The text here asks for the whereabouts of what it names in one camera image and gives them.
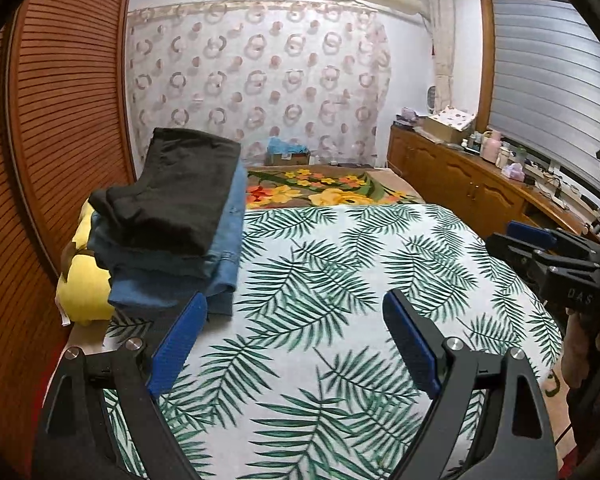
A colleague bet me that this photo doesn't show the black pants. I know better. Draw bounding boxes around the black pants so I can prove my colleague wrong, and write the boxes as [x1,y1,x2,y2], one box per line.
[88,128,240,256]

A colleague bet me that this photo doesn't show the person's right hand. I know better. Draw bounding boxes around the person's right hand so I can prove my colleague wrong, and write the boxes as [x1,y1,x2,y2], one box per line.
[562,309,600,389]

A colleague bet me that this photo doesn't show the dark blue folded jeans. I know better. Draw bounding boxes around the dark blue folded jeans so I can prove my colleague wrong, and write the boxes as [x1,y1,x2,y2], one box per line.
[108,252,239,316]

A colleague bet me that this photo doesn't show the wooden sideboard cabinet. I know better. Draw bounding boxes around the wooden sideboard cabinet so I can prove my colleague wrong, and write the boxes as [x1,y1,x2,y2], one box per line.
[387,126,585,238]

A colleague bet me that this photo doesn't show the light blue folded jeans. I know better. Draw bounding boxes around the light blue folded jeans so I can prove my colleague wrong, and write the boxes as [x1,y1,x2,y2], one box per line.
[86,161,249,281]

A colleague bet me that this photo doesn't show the purple tissue holder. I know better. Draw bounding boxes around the purple tissue holder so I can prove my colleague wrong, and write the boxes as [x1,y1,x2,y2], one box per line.
[502,162,526,182]

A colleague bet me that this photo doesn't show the pink thermos bottle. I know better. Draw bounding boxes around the pink thermos bottle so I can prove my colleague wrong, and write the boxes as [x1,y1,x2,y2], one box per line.
[481,130,502,164]

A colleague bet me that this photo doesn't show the yellow pikachu plush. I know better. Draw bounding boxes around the yellow pikachu plush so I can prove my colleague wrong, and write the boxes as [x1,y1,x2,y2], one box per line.
[55,200,114,326]

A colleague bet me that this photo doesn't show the palm leaf bed sheet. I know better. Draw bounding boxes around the palm leaf bed sheet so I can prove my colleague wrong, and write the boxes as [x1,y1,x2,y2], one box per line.
[101,202,566,480]

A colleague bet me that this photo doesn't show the open cardboard box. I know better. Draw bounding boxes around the open cardboard box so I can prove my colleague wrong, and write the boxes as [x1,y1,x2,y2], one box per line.
[422,106,475,144]

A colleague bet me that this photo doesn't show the grey window blind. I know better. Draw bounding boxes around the grey window blind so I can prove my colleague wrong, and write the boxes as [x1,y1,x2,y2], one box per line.
[488,0,600,188]

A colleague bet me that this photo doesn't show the floral blanket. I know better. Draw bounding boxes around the floral blanket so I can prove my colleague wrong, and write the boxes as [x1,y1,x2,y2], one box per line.
[246,165,425,209]

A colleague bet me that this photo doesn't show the cardboard box with blue cloth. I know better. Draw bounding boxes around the cardboard box with blue cloth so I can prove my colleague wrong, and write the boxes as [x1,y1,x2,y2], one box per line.
[264,136,311,166]

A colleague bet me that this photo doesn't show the brown louvered wardrobe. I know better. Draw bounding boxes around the brown louvered wardrobe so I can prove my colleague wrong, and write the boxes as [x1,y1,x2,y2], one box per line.
[0,0,135,479]

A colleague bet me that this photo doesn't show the beige side curtain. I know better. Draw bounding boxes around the beige side curtain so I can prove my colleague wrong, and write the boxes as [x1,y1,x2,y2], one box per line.
[428,0,455,112]

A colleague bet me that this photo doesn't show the circle pattern sheer curtain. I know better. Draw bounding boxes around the circle pattern sheer curtain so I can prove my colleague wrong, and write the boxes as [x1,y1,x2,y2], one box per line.
[126,0,391,165]

